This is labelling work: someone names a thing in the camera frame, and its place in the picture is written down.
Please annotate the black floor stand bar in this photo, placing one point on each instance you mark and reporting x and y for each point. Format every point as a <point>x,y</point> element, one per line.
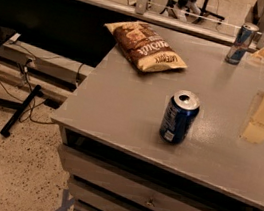
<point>5,131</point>

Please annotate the blue pepsi can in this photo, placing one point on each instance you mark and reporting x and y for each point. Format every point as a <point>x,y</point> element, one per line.
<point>179,116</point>

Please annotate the brown yellow chips bag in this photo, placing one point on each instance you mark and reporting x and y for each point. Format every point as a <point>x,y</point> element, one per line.
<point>144,47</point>

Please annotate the grey drawer cabinet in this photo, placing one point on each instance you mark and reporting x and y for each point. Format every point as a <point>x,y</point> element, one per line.
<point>103,178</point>

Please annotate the grey low shelf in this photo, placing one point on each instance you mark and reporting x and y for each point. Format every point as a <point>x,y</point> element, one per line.
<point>52,68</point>

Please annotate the blue silver redbull can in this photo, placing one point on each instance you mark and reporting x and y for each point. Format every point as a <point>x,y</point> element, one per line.
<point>242,42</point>

